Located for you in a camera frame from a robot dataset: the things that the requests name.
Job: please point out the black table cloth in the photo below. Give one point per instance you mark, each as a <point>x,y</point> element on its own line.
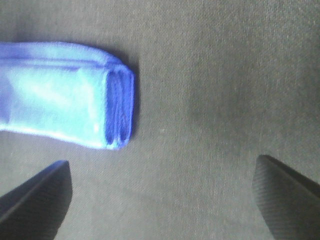
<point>219,82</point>

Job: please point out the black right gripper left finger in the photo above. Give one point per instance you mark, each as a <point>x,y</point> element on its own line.
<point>36,209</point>

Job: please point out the blue microfibre towel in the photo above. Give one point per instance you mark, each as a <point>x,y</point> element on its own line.
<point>66,91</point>

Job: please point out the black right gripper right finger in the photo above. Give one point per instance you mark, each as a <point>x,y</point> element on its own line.
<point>288,201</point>

